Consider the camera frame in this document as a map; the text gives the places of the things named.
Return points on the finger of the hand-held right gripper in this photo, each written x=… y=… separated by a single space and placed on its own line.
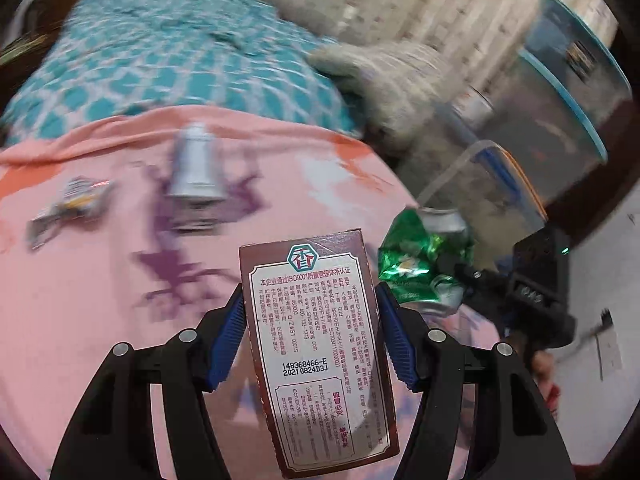
x=457 y=267

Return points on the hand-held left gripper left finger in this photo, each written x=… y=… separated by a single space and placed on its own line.
x=227 y=340

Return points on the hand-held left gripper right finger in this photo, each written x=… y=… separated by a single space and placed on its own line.
x=395 y=340

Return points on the crushed green drink can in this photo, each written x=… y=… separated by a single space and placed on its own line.
x=415 y=255

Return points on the brown carton with white label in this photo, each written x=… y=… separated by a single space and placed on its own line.
x=320 y=340

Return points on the snack wrapper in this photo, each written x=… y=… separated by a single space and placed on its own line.
x=75 y=197

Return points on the person's right hand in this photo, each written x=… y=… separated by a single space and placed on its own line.
x=544 y=367

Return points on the clear storage box blue lid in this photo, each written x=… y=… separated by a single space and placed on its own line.
x=435 y=135

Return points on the dark wooden cabinet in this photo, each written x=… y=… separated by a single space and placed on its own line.
x=615 y=170

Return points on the pink printed bed sheet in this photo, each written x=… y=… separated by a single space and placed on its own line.
x=100 y=285

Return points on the clear storage box teal lid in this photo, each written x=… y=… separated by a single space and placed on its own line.
x=540 y=125
x=585 y=60

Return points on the white mug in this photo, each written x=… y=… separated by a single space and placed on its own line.
x=470 y=105

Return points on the grey patterned pillow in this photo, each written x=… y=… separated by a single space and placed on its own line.
x=390 y=75

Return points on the beige leaf print curtain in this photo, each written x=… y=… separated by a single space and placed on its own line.
x=380 y=0

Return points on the teal patterned blanket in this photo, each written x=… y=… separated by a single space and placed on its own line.
x=175 y=50

